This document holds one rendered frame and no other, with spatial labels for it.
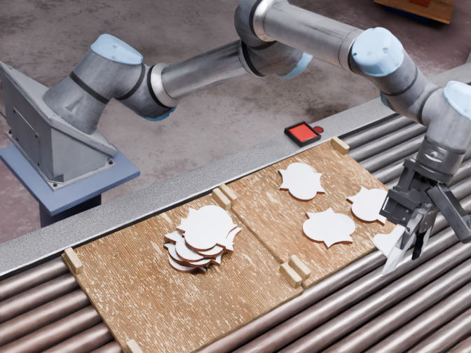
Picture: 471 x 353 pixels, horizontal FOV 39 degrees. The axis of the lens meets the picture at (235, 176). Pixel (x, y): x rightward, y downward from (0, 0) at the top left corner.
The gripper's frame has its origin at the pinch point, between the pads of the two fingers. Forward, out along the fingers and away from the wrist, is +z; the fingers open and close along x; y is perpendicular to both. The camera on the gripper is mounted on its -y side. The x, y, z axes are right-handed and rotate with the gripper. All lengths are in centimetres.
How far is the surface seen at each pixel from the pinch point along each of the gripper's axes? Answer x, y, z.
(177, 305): 12.5, 36.3, 26.9
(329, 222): -27.3, 27.6, 8.7
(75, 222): 13, 70, 25
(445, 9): -329, 127, -50
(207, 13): -221, 230, -2
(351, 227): -30.0, 22.8, 8.2
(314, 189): -32.9, 36.9, 4.9
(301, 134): -49, 54, -2
